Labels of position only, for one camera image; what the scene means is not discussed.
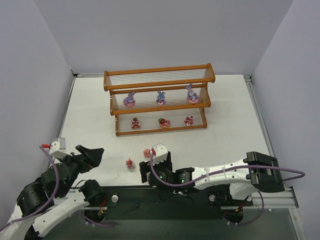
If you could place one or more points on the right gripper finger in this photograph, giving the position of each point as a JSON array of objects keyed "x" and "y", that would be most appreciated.
[
  {"x": 168, "y": 162},
  {"x": 144, "y": 169}
]

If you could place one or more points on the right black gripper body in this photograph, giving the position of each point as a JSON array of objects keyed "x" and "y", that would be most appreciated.
[{"x": 145, "y": 172}]

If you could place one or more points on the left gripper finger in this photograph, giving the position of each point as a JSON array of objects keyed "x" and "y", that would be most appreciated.
[
  {"x": 93, "y": 162},
  {"x": 93, "y": 154}
]

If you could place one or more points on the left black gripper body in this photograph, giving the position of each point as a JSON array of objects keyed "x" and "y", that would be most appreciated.
[{"x": 81, "y": 161}]

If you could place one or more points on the pink round bear toy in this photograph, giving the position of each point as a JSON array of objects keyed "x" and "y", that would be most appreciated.
[{"x": 147, "y": 153}]

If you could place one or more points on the small red strawberry bear toy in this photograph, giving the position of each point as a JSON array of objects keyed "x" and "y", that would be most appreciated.
[{"x": 130, "y": 164}]

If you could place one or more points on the strawberry bear tart toy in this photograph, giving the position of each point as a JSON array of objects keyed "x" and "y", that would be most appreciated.
[{"x": 164, "y": 123}]

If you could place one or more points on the pink bear with cream hat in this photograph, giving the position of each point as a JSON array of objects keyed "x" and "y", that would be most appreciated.
[{"x": 189, "y": 120}]

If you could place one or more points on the purple bunny holding cake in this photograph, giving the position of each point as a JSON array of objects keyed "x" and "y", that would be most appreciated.
[{"x": 160, "y": 100}]

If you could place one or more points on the purple bunny sitting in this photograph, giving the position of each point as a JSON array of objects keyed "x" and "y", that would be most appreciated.
[{"x": 192, "y": 96}]

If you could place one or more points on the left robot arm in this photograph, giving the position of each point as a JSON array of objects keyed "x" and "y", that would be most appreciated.
[{"x": 35, "y": 212}]

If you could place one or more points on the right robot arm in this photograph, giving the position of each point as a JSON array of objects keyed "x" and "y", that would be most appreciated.
[{"x": 257, "y": 172}]

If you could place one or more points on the wooden three-tier shelf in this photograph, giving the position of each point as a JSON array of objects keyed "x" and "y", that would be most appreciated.
[{"x": 155, "y": 100}]

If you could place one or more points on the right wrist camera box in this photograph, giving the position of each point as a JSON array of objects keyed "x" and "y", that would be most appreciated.
[{"x": 159, "y": 153}]

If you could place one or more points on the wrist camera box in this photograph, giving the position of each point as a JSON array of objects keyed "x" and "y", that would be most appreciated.
[
  {"x": 57, "y": 148},
  {"x": 159, "y": 153}
]

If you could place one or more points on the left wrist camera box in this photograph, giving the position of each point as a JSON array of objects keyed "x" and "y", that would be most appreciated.
[{"x": 57, "y": 148}]

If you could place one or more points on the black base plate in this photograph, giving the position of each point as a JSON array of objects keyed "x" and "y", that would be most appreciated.
[{"x": 147, "y": 203}]

